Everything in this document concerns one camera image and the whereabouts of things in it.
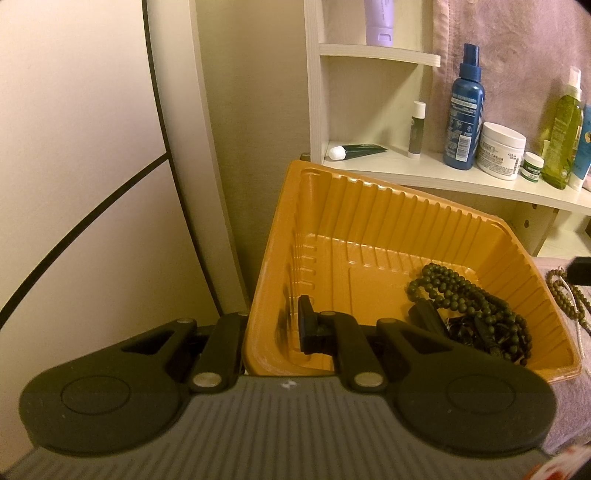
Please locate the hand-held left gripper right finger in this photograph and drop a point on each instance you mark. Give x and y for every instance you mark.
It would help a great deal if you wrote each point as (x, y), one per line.
(305, 323)

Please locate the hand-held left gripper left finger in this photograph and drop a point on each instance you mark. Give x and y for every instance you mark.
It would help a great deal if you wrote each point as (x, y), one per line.
(226, 344)

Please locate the orange plastic tray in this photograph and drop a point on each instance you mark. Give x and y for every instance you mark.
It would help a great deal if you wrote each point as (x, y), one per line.
(369, 230)

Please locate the dark green tube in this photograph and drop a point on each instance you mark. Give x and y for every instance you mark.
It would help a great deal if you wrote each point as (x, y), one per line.
(364, 149)

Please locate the white wooden shelf unit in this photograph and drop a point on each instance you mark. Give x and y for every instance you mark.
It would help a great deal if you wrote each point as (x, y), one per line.
(415, 166)

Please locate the white cap lip balm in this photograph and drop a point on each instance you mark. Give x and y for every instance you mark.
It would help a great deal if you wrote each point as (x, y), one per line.
(416, 131)

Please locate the white panel with black trim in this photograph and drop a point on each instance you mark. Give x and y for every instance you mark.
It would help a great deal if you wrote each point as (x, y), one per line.
(92, 138)

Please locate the blue spray bottle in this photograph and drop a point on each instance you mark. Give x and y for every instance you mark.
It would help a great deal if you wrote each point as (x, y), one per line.
(464, 120)

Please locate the large white cream jar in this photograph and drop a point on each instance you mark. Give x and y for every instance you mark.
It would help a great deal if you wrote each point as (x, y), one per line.
(501, 152)

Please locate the small green label jar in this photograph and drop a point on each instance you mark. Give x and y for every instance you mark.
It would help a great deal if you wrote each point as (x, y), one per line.
(532, 170)

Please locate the pink fuzzy blanket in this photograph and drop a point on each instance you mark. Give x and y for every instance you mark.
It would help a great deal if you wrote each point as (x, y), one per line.
(572, 397)

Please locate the green liquid bottle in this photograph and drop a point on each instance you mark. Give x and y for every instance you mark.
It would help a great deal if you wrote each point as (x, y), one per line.
(564, 138)

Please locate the white and blue tube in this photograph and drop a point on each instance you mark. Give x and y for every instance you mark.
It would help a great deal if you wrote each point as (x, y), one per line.
(584, 147)

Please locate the pink hanging towel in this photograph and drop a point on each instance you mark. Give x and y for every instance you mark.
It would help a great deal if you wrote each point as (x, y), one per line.
(517, 46)

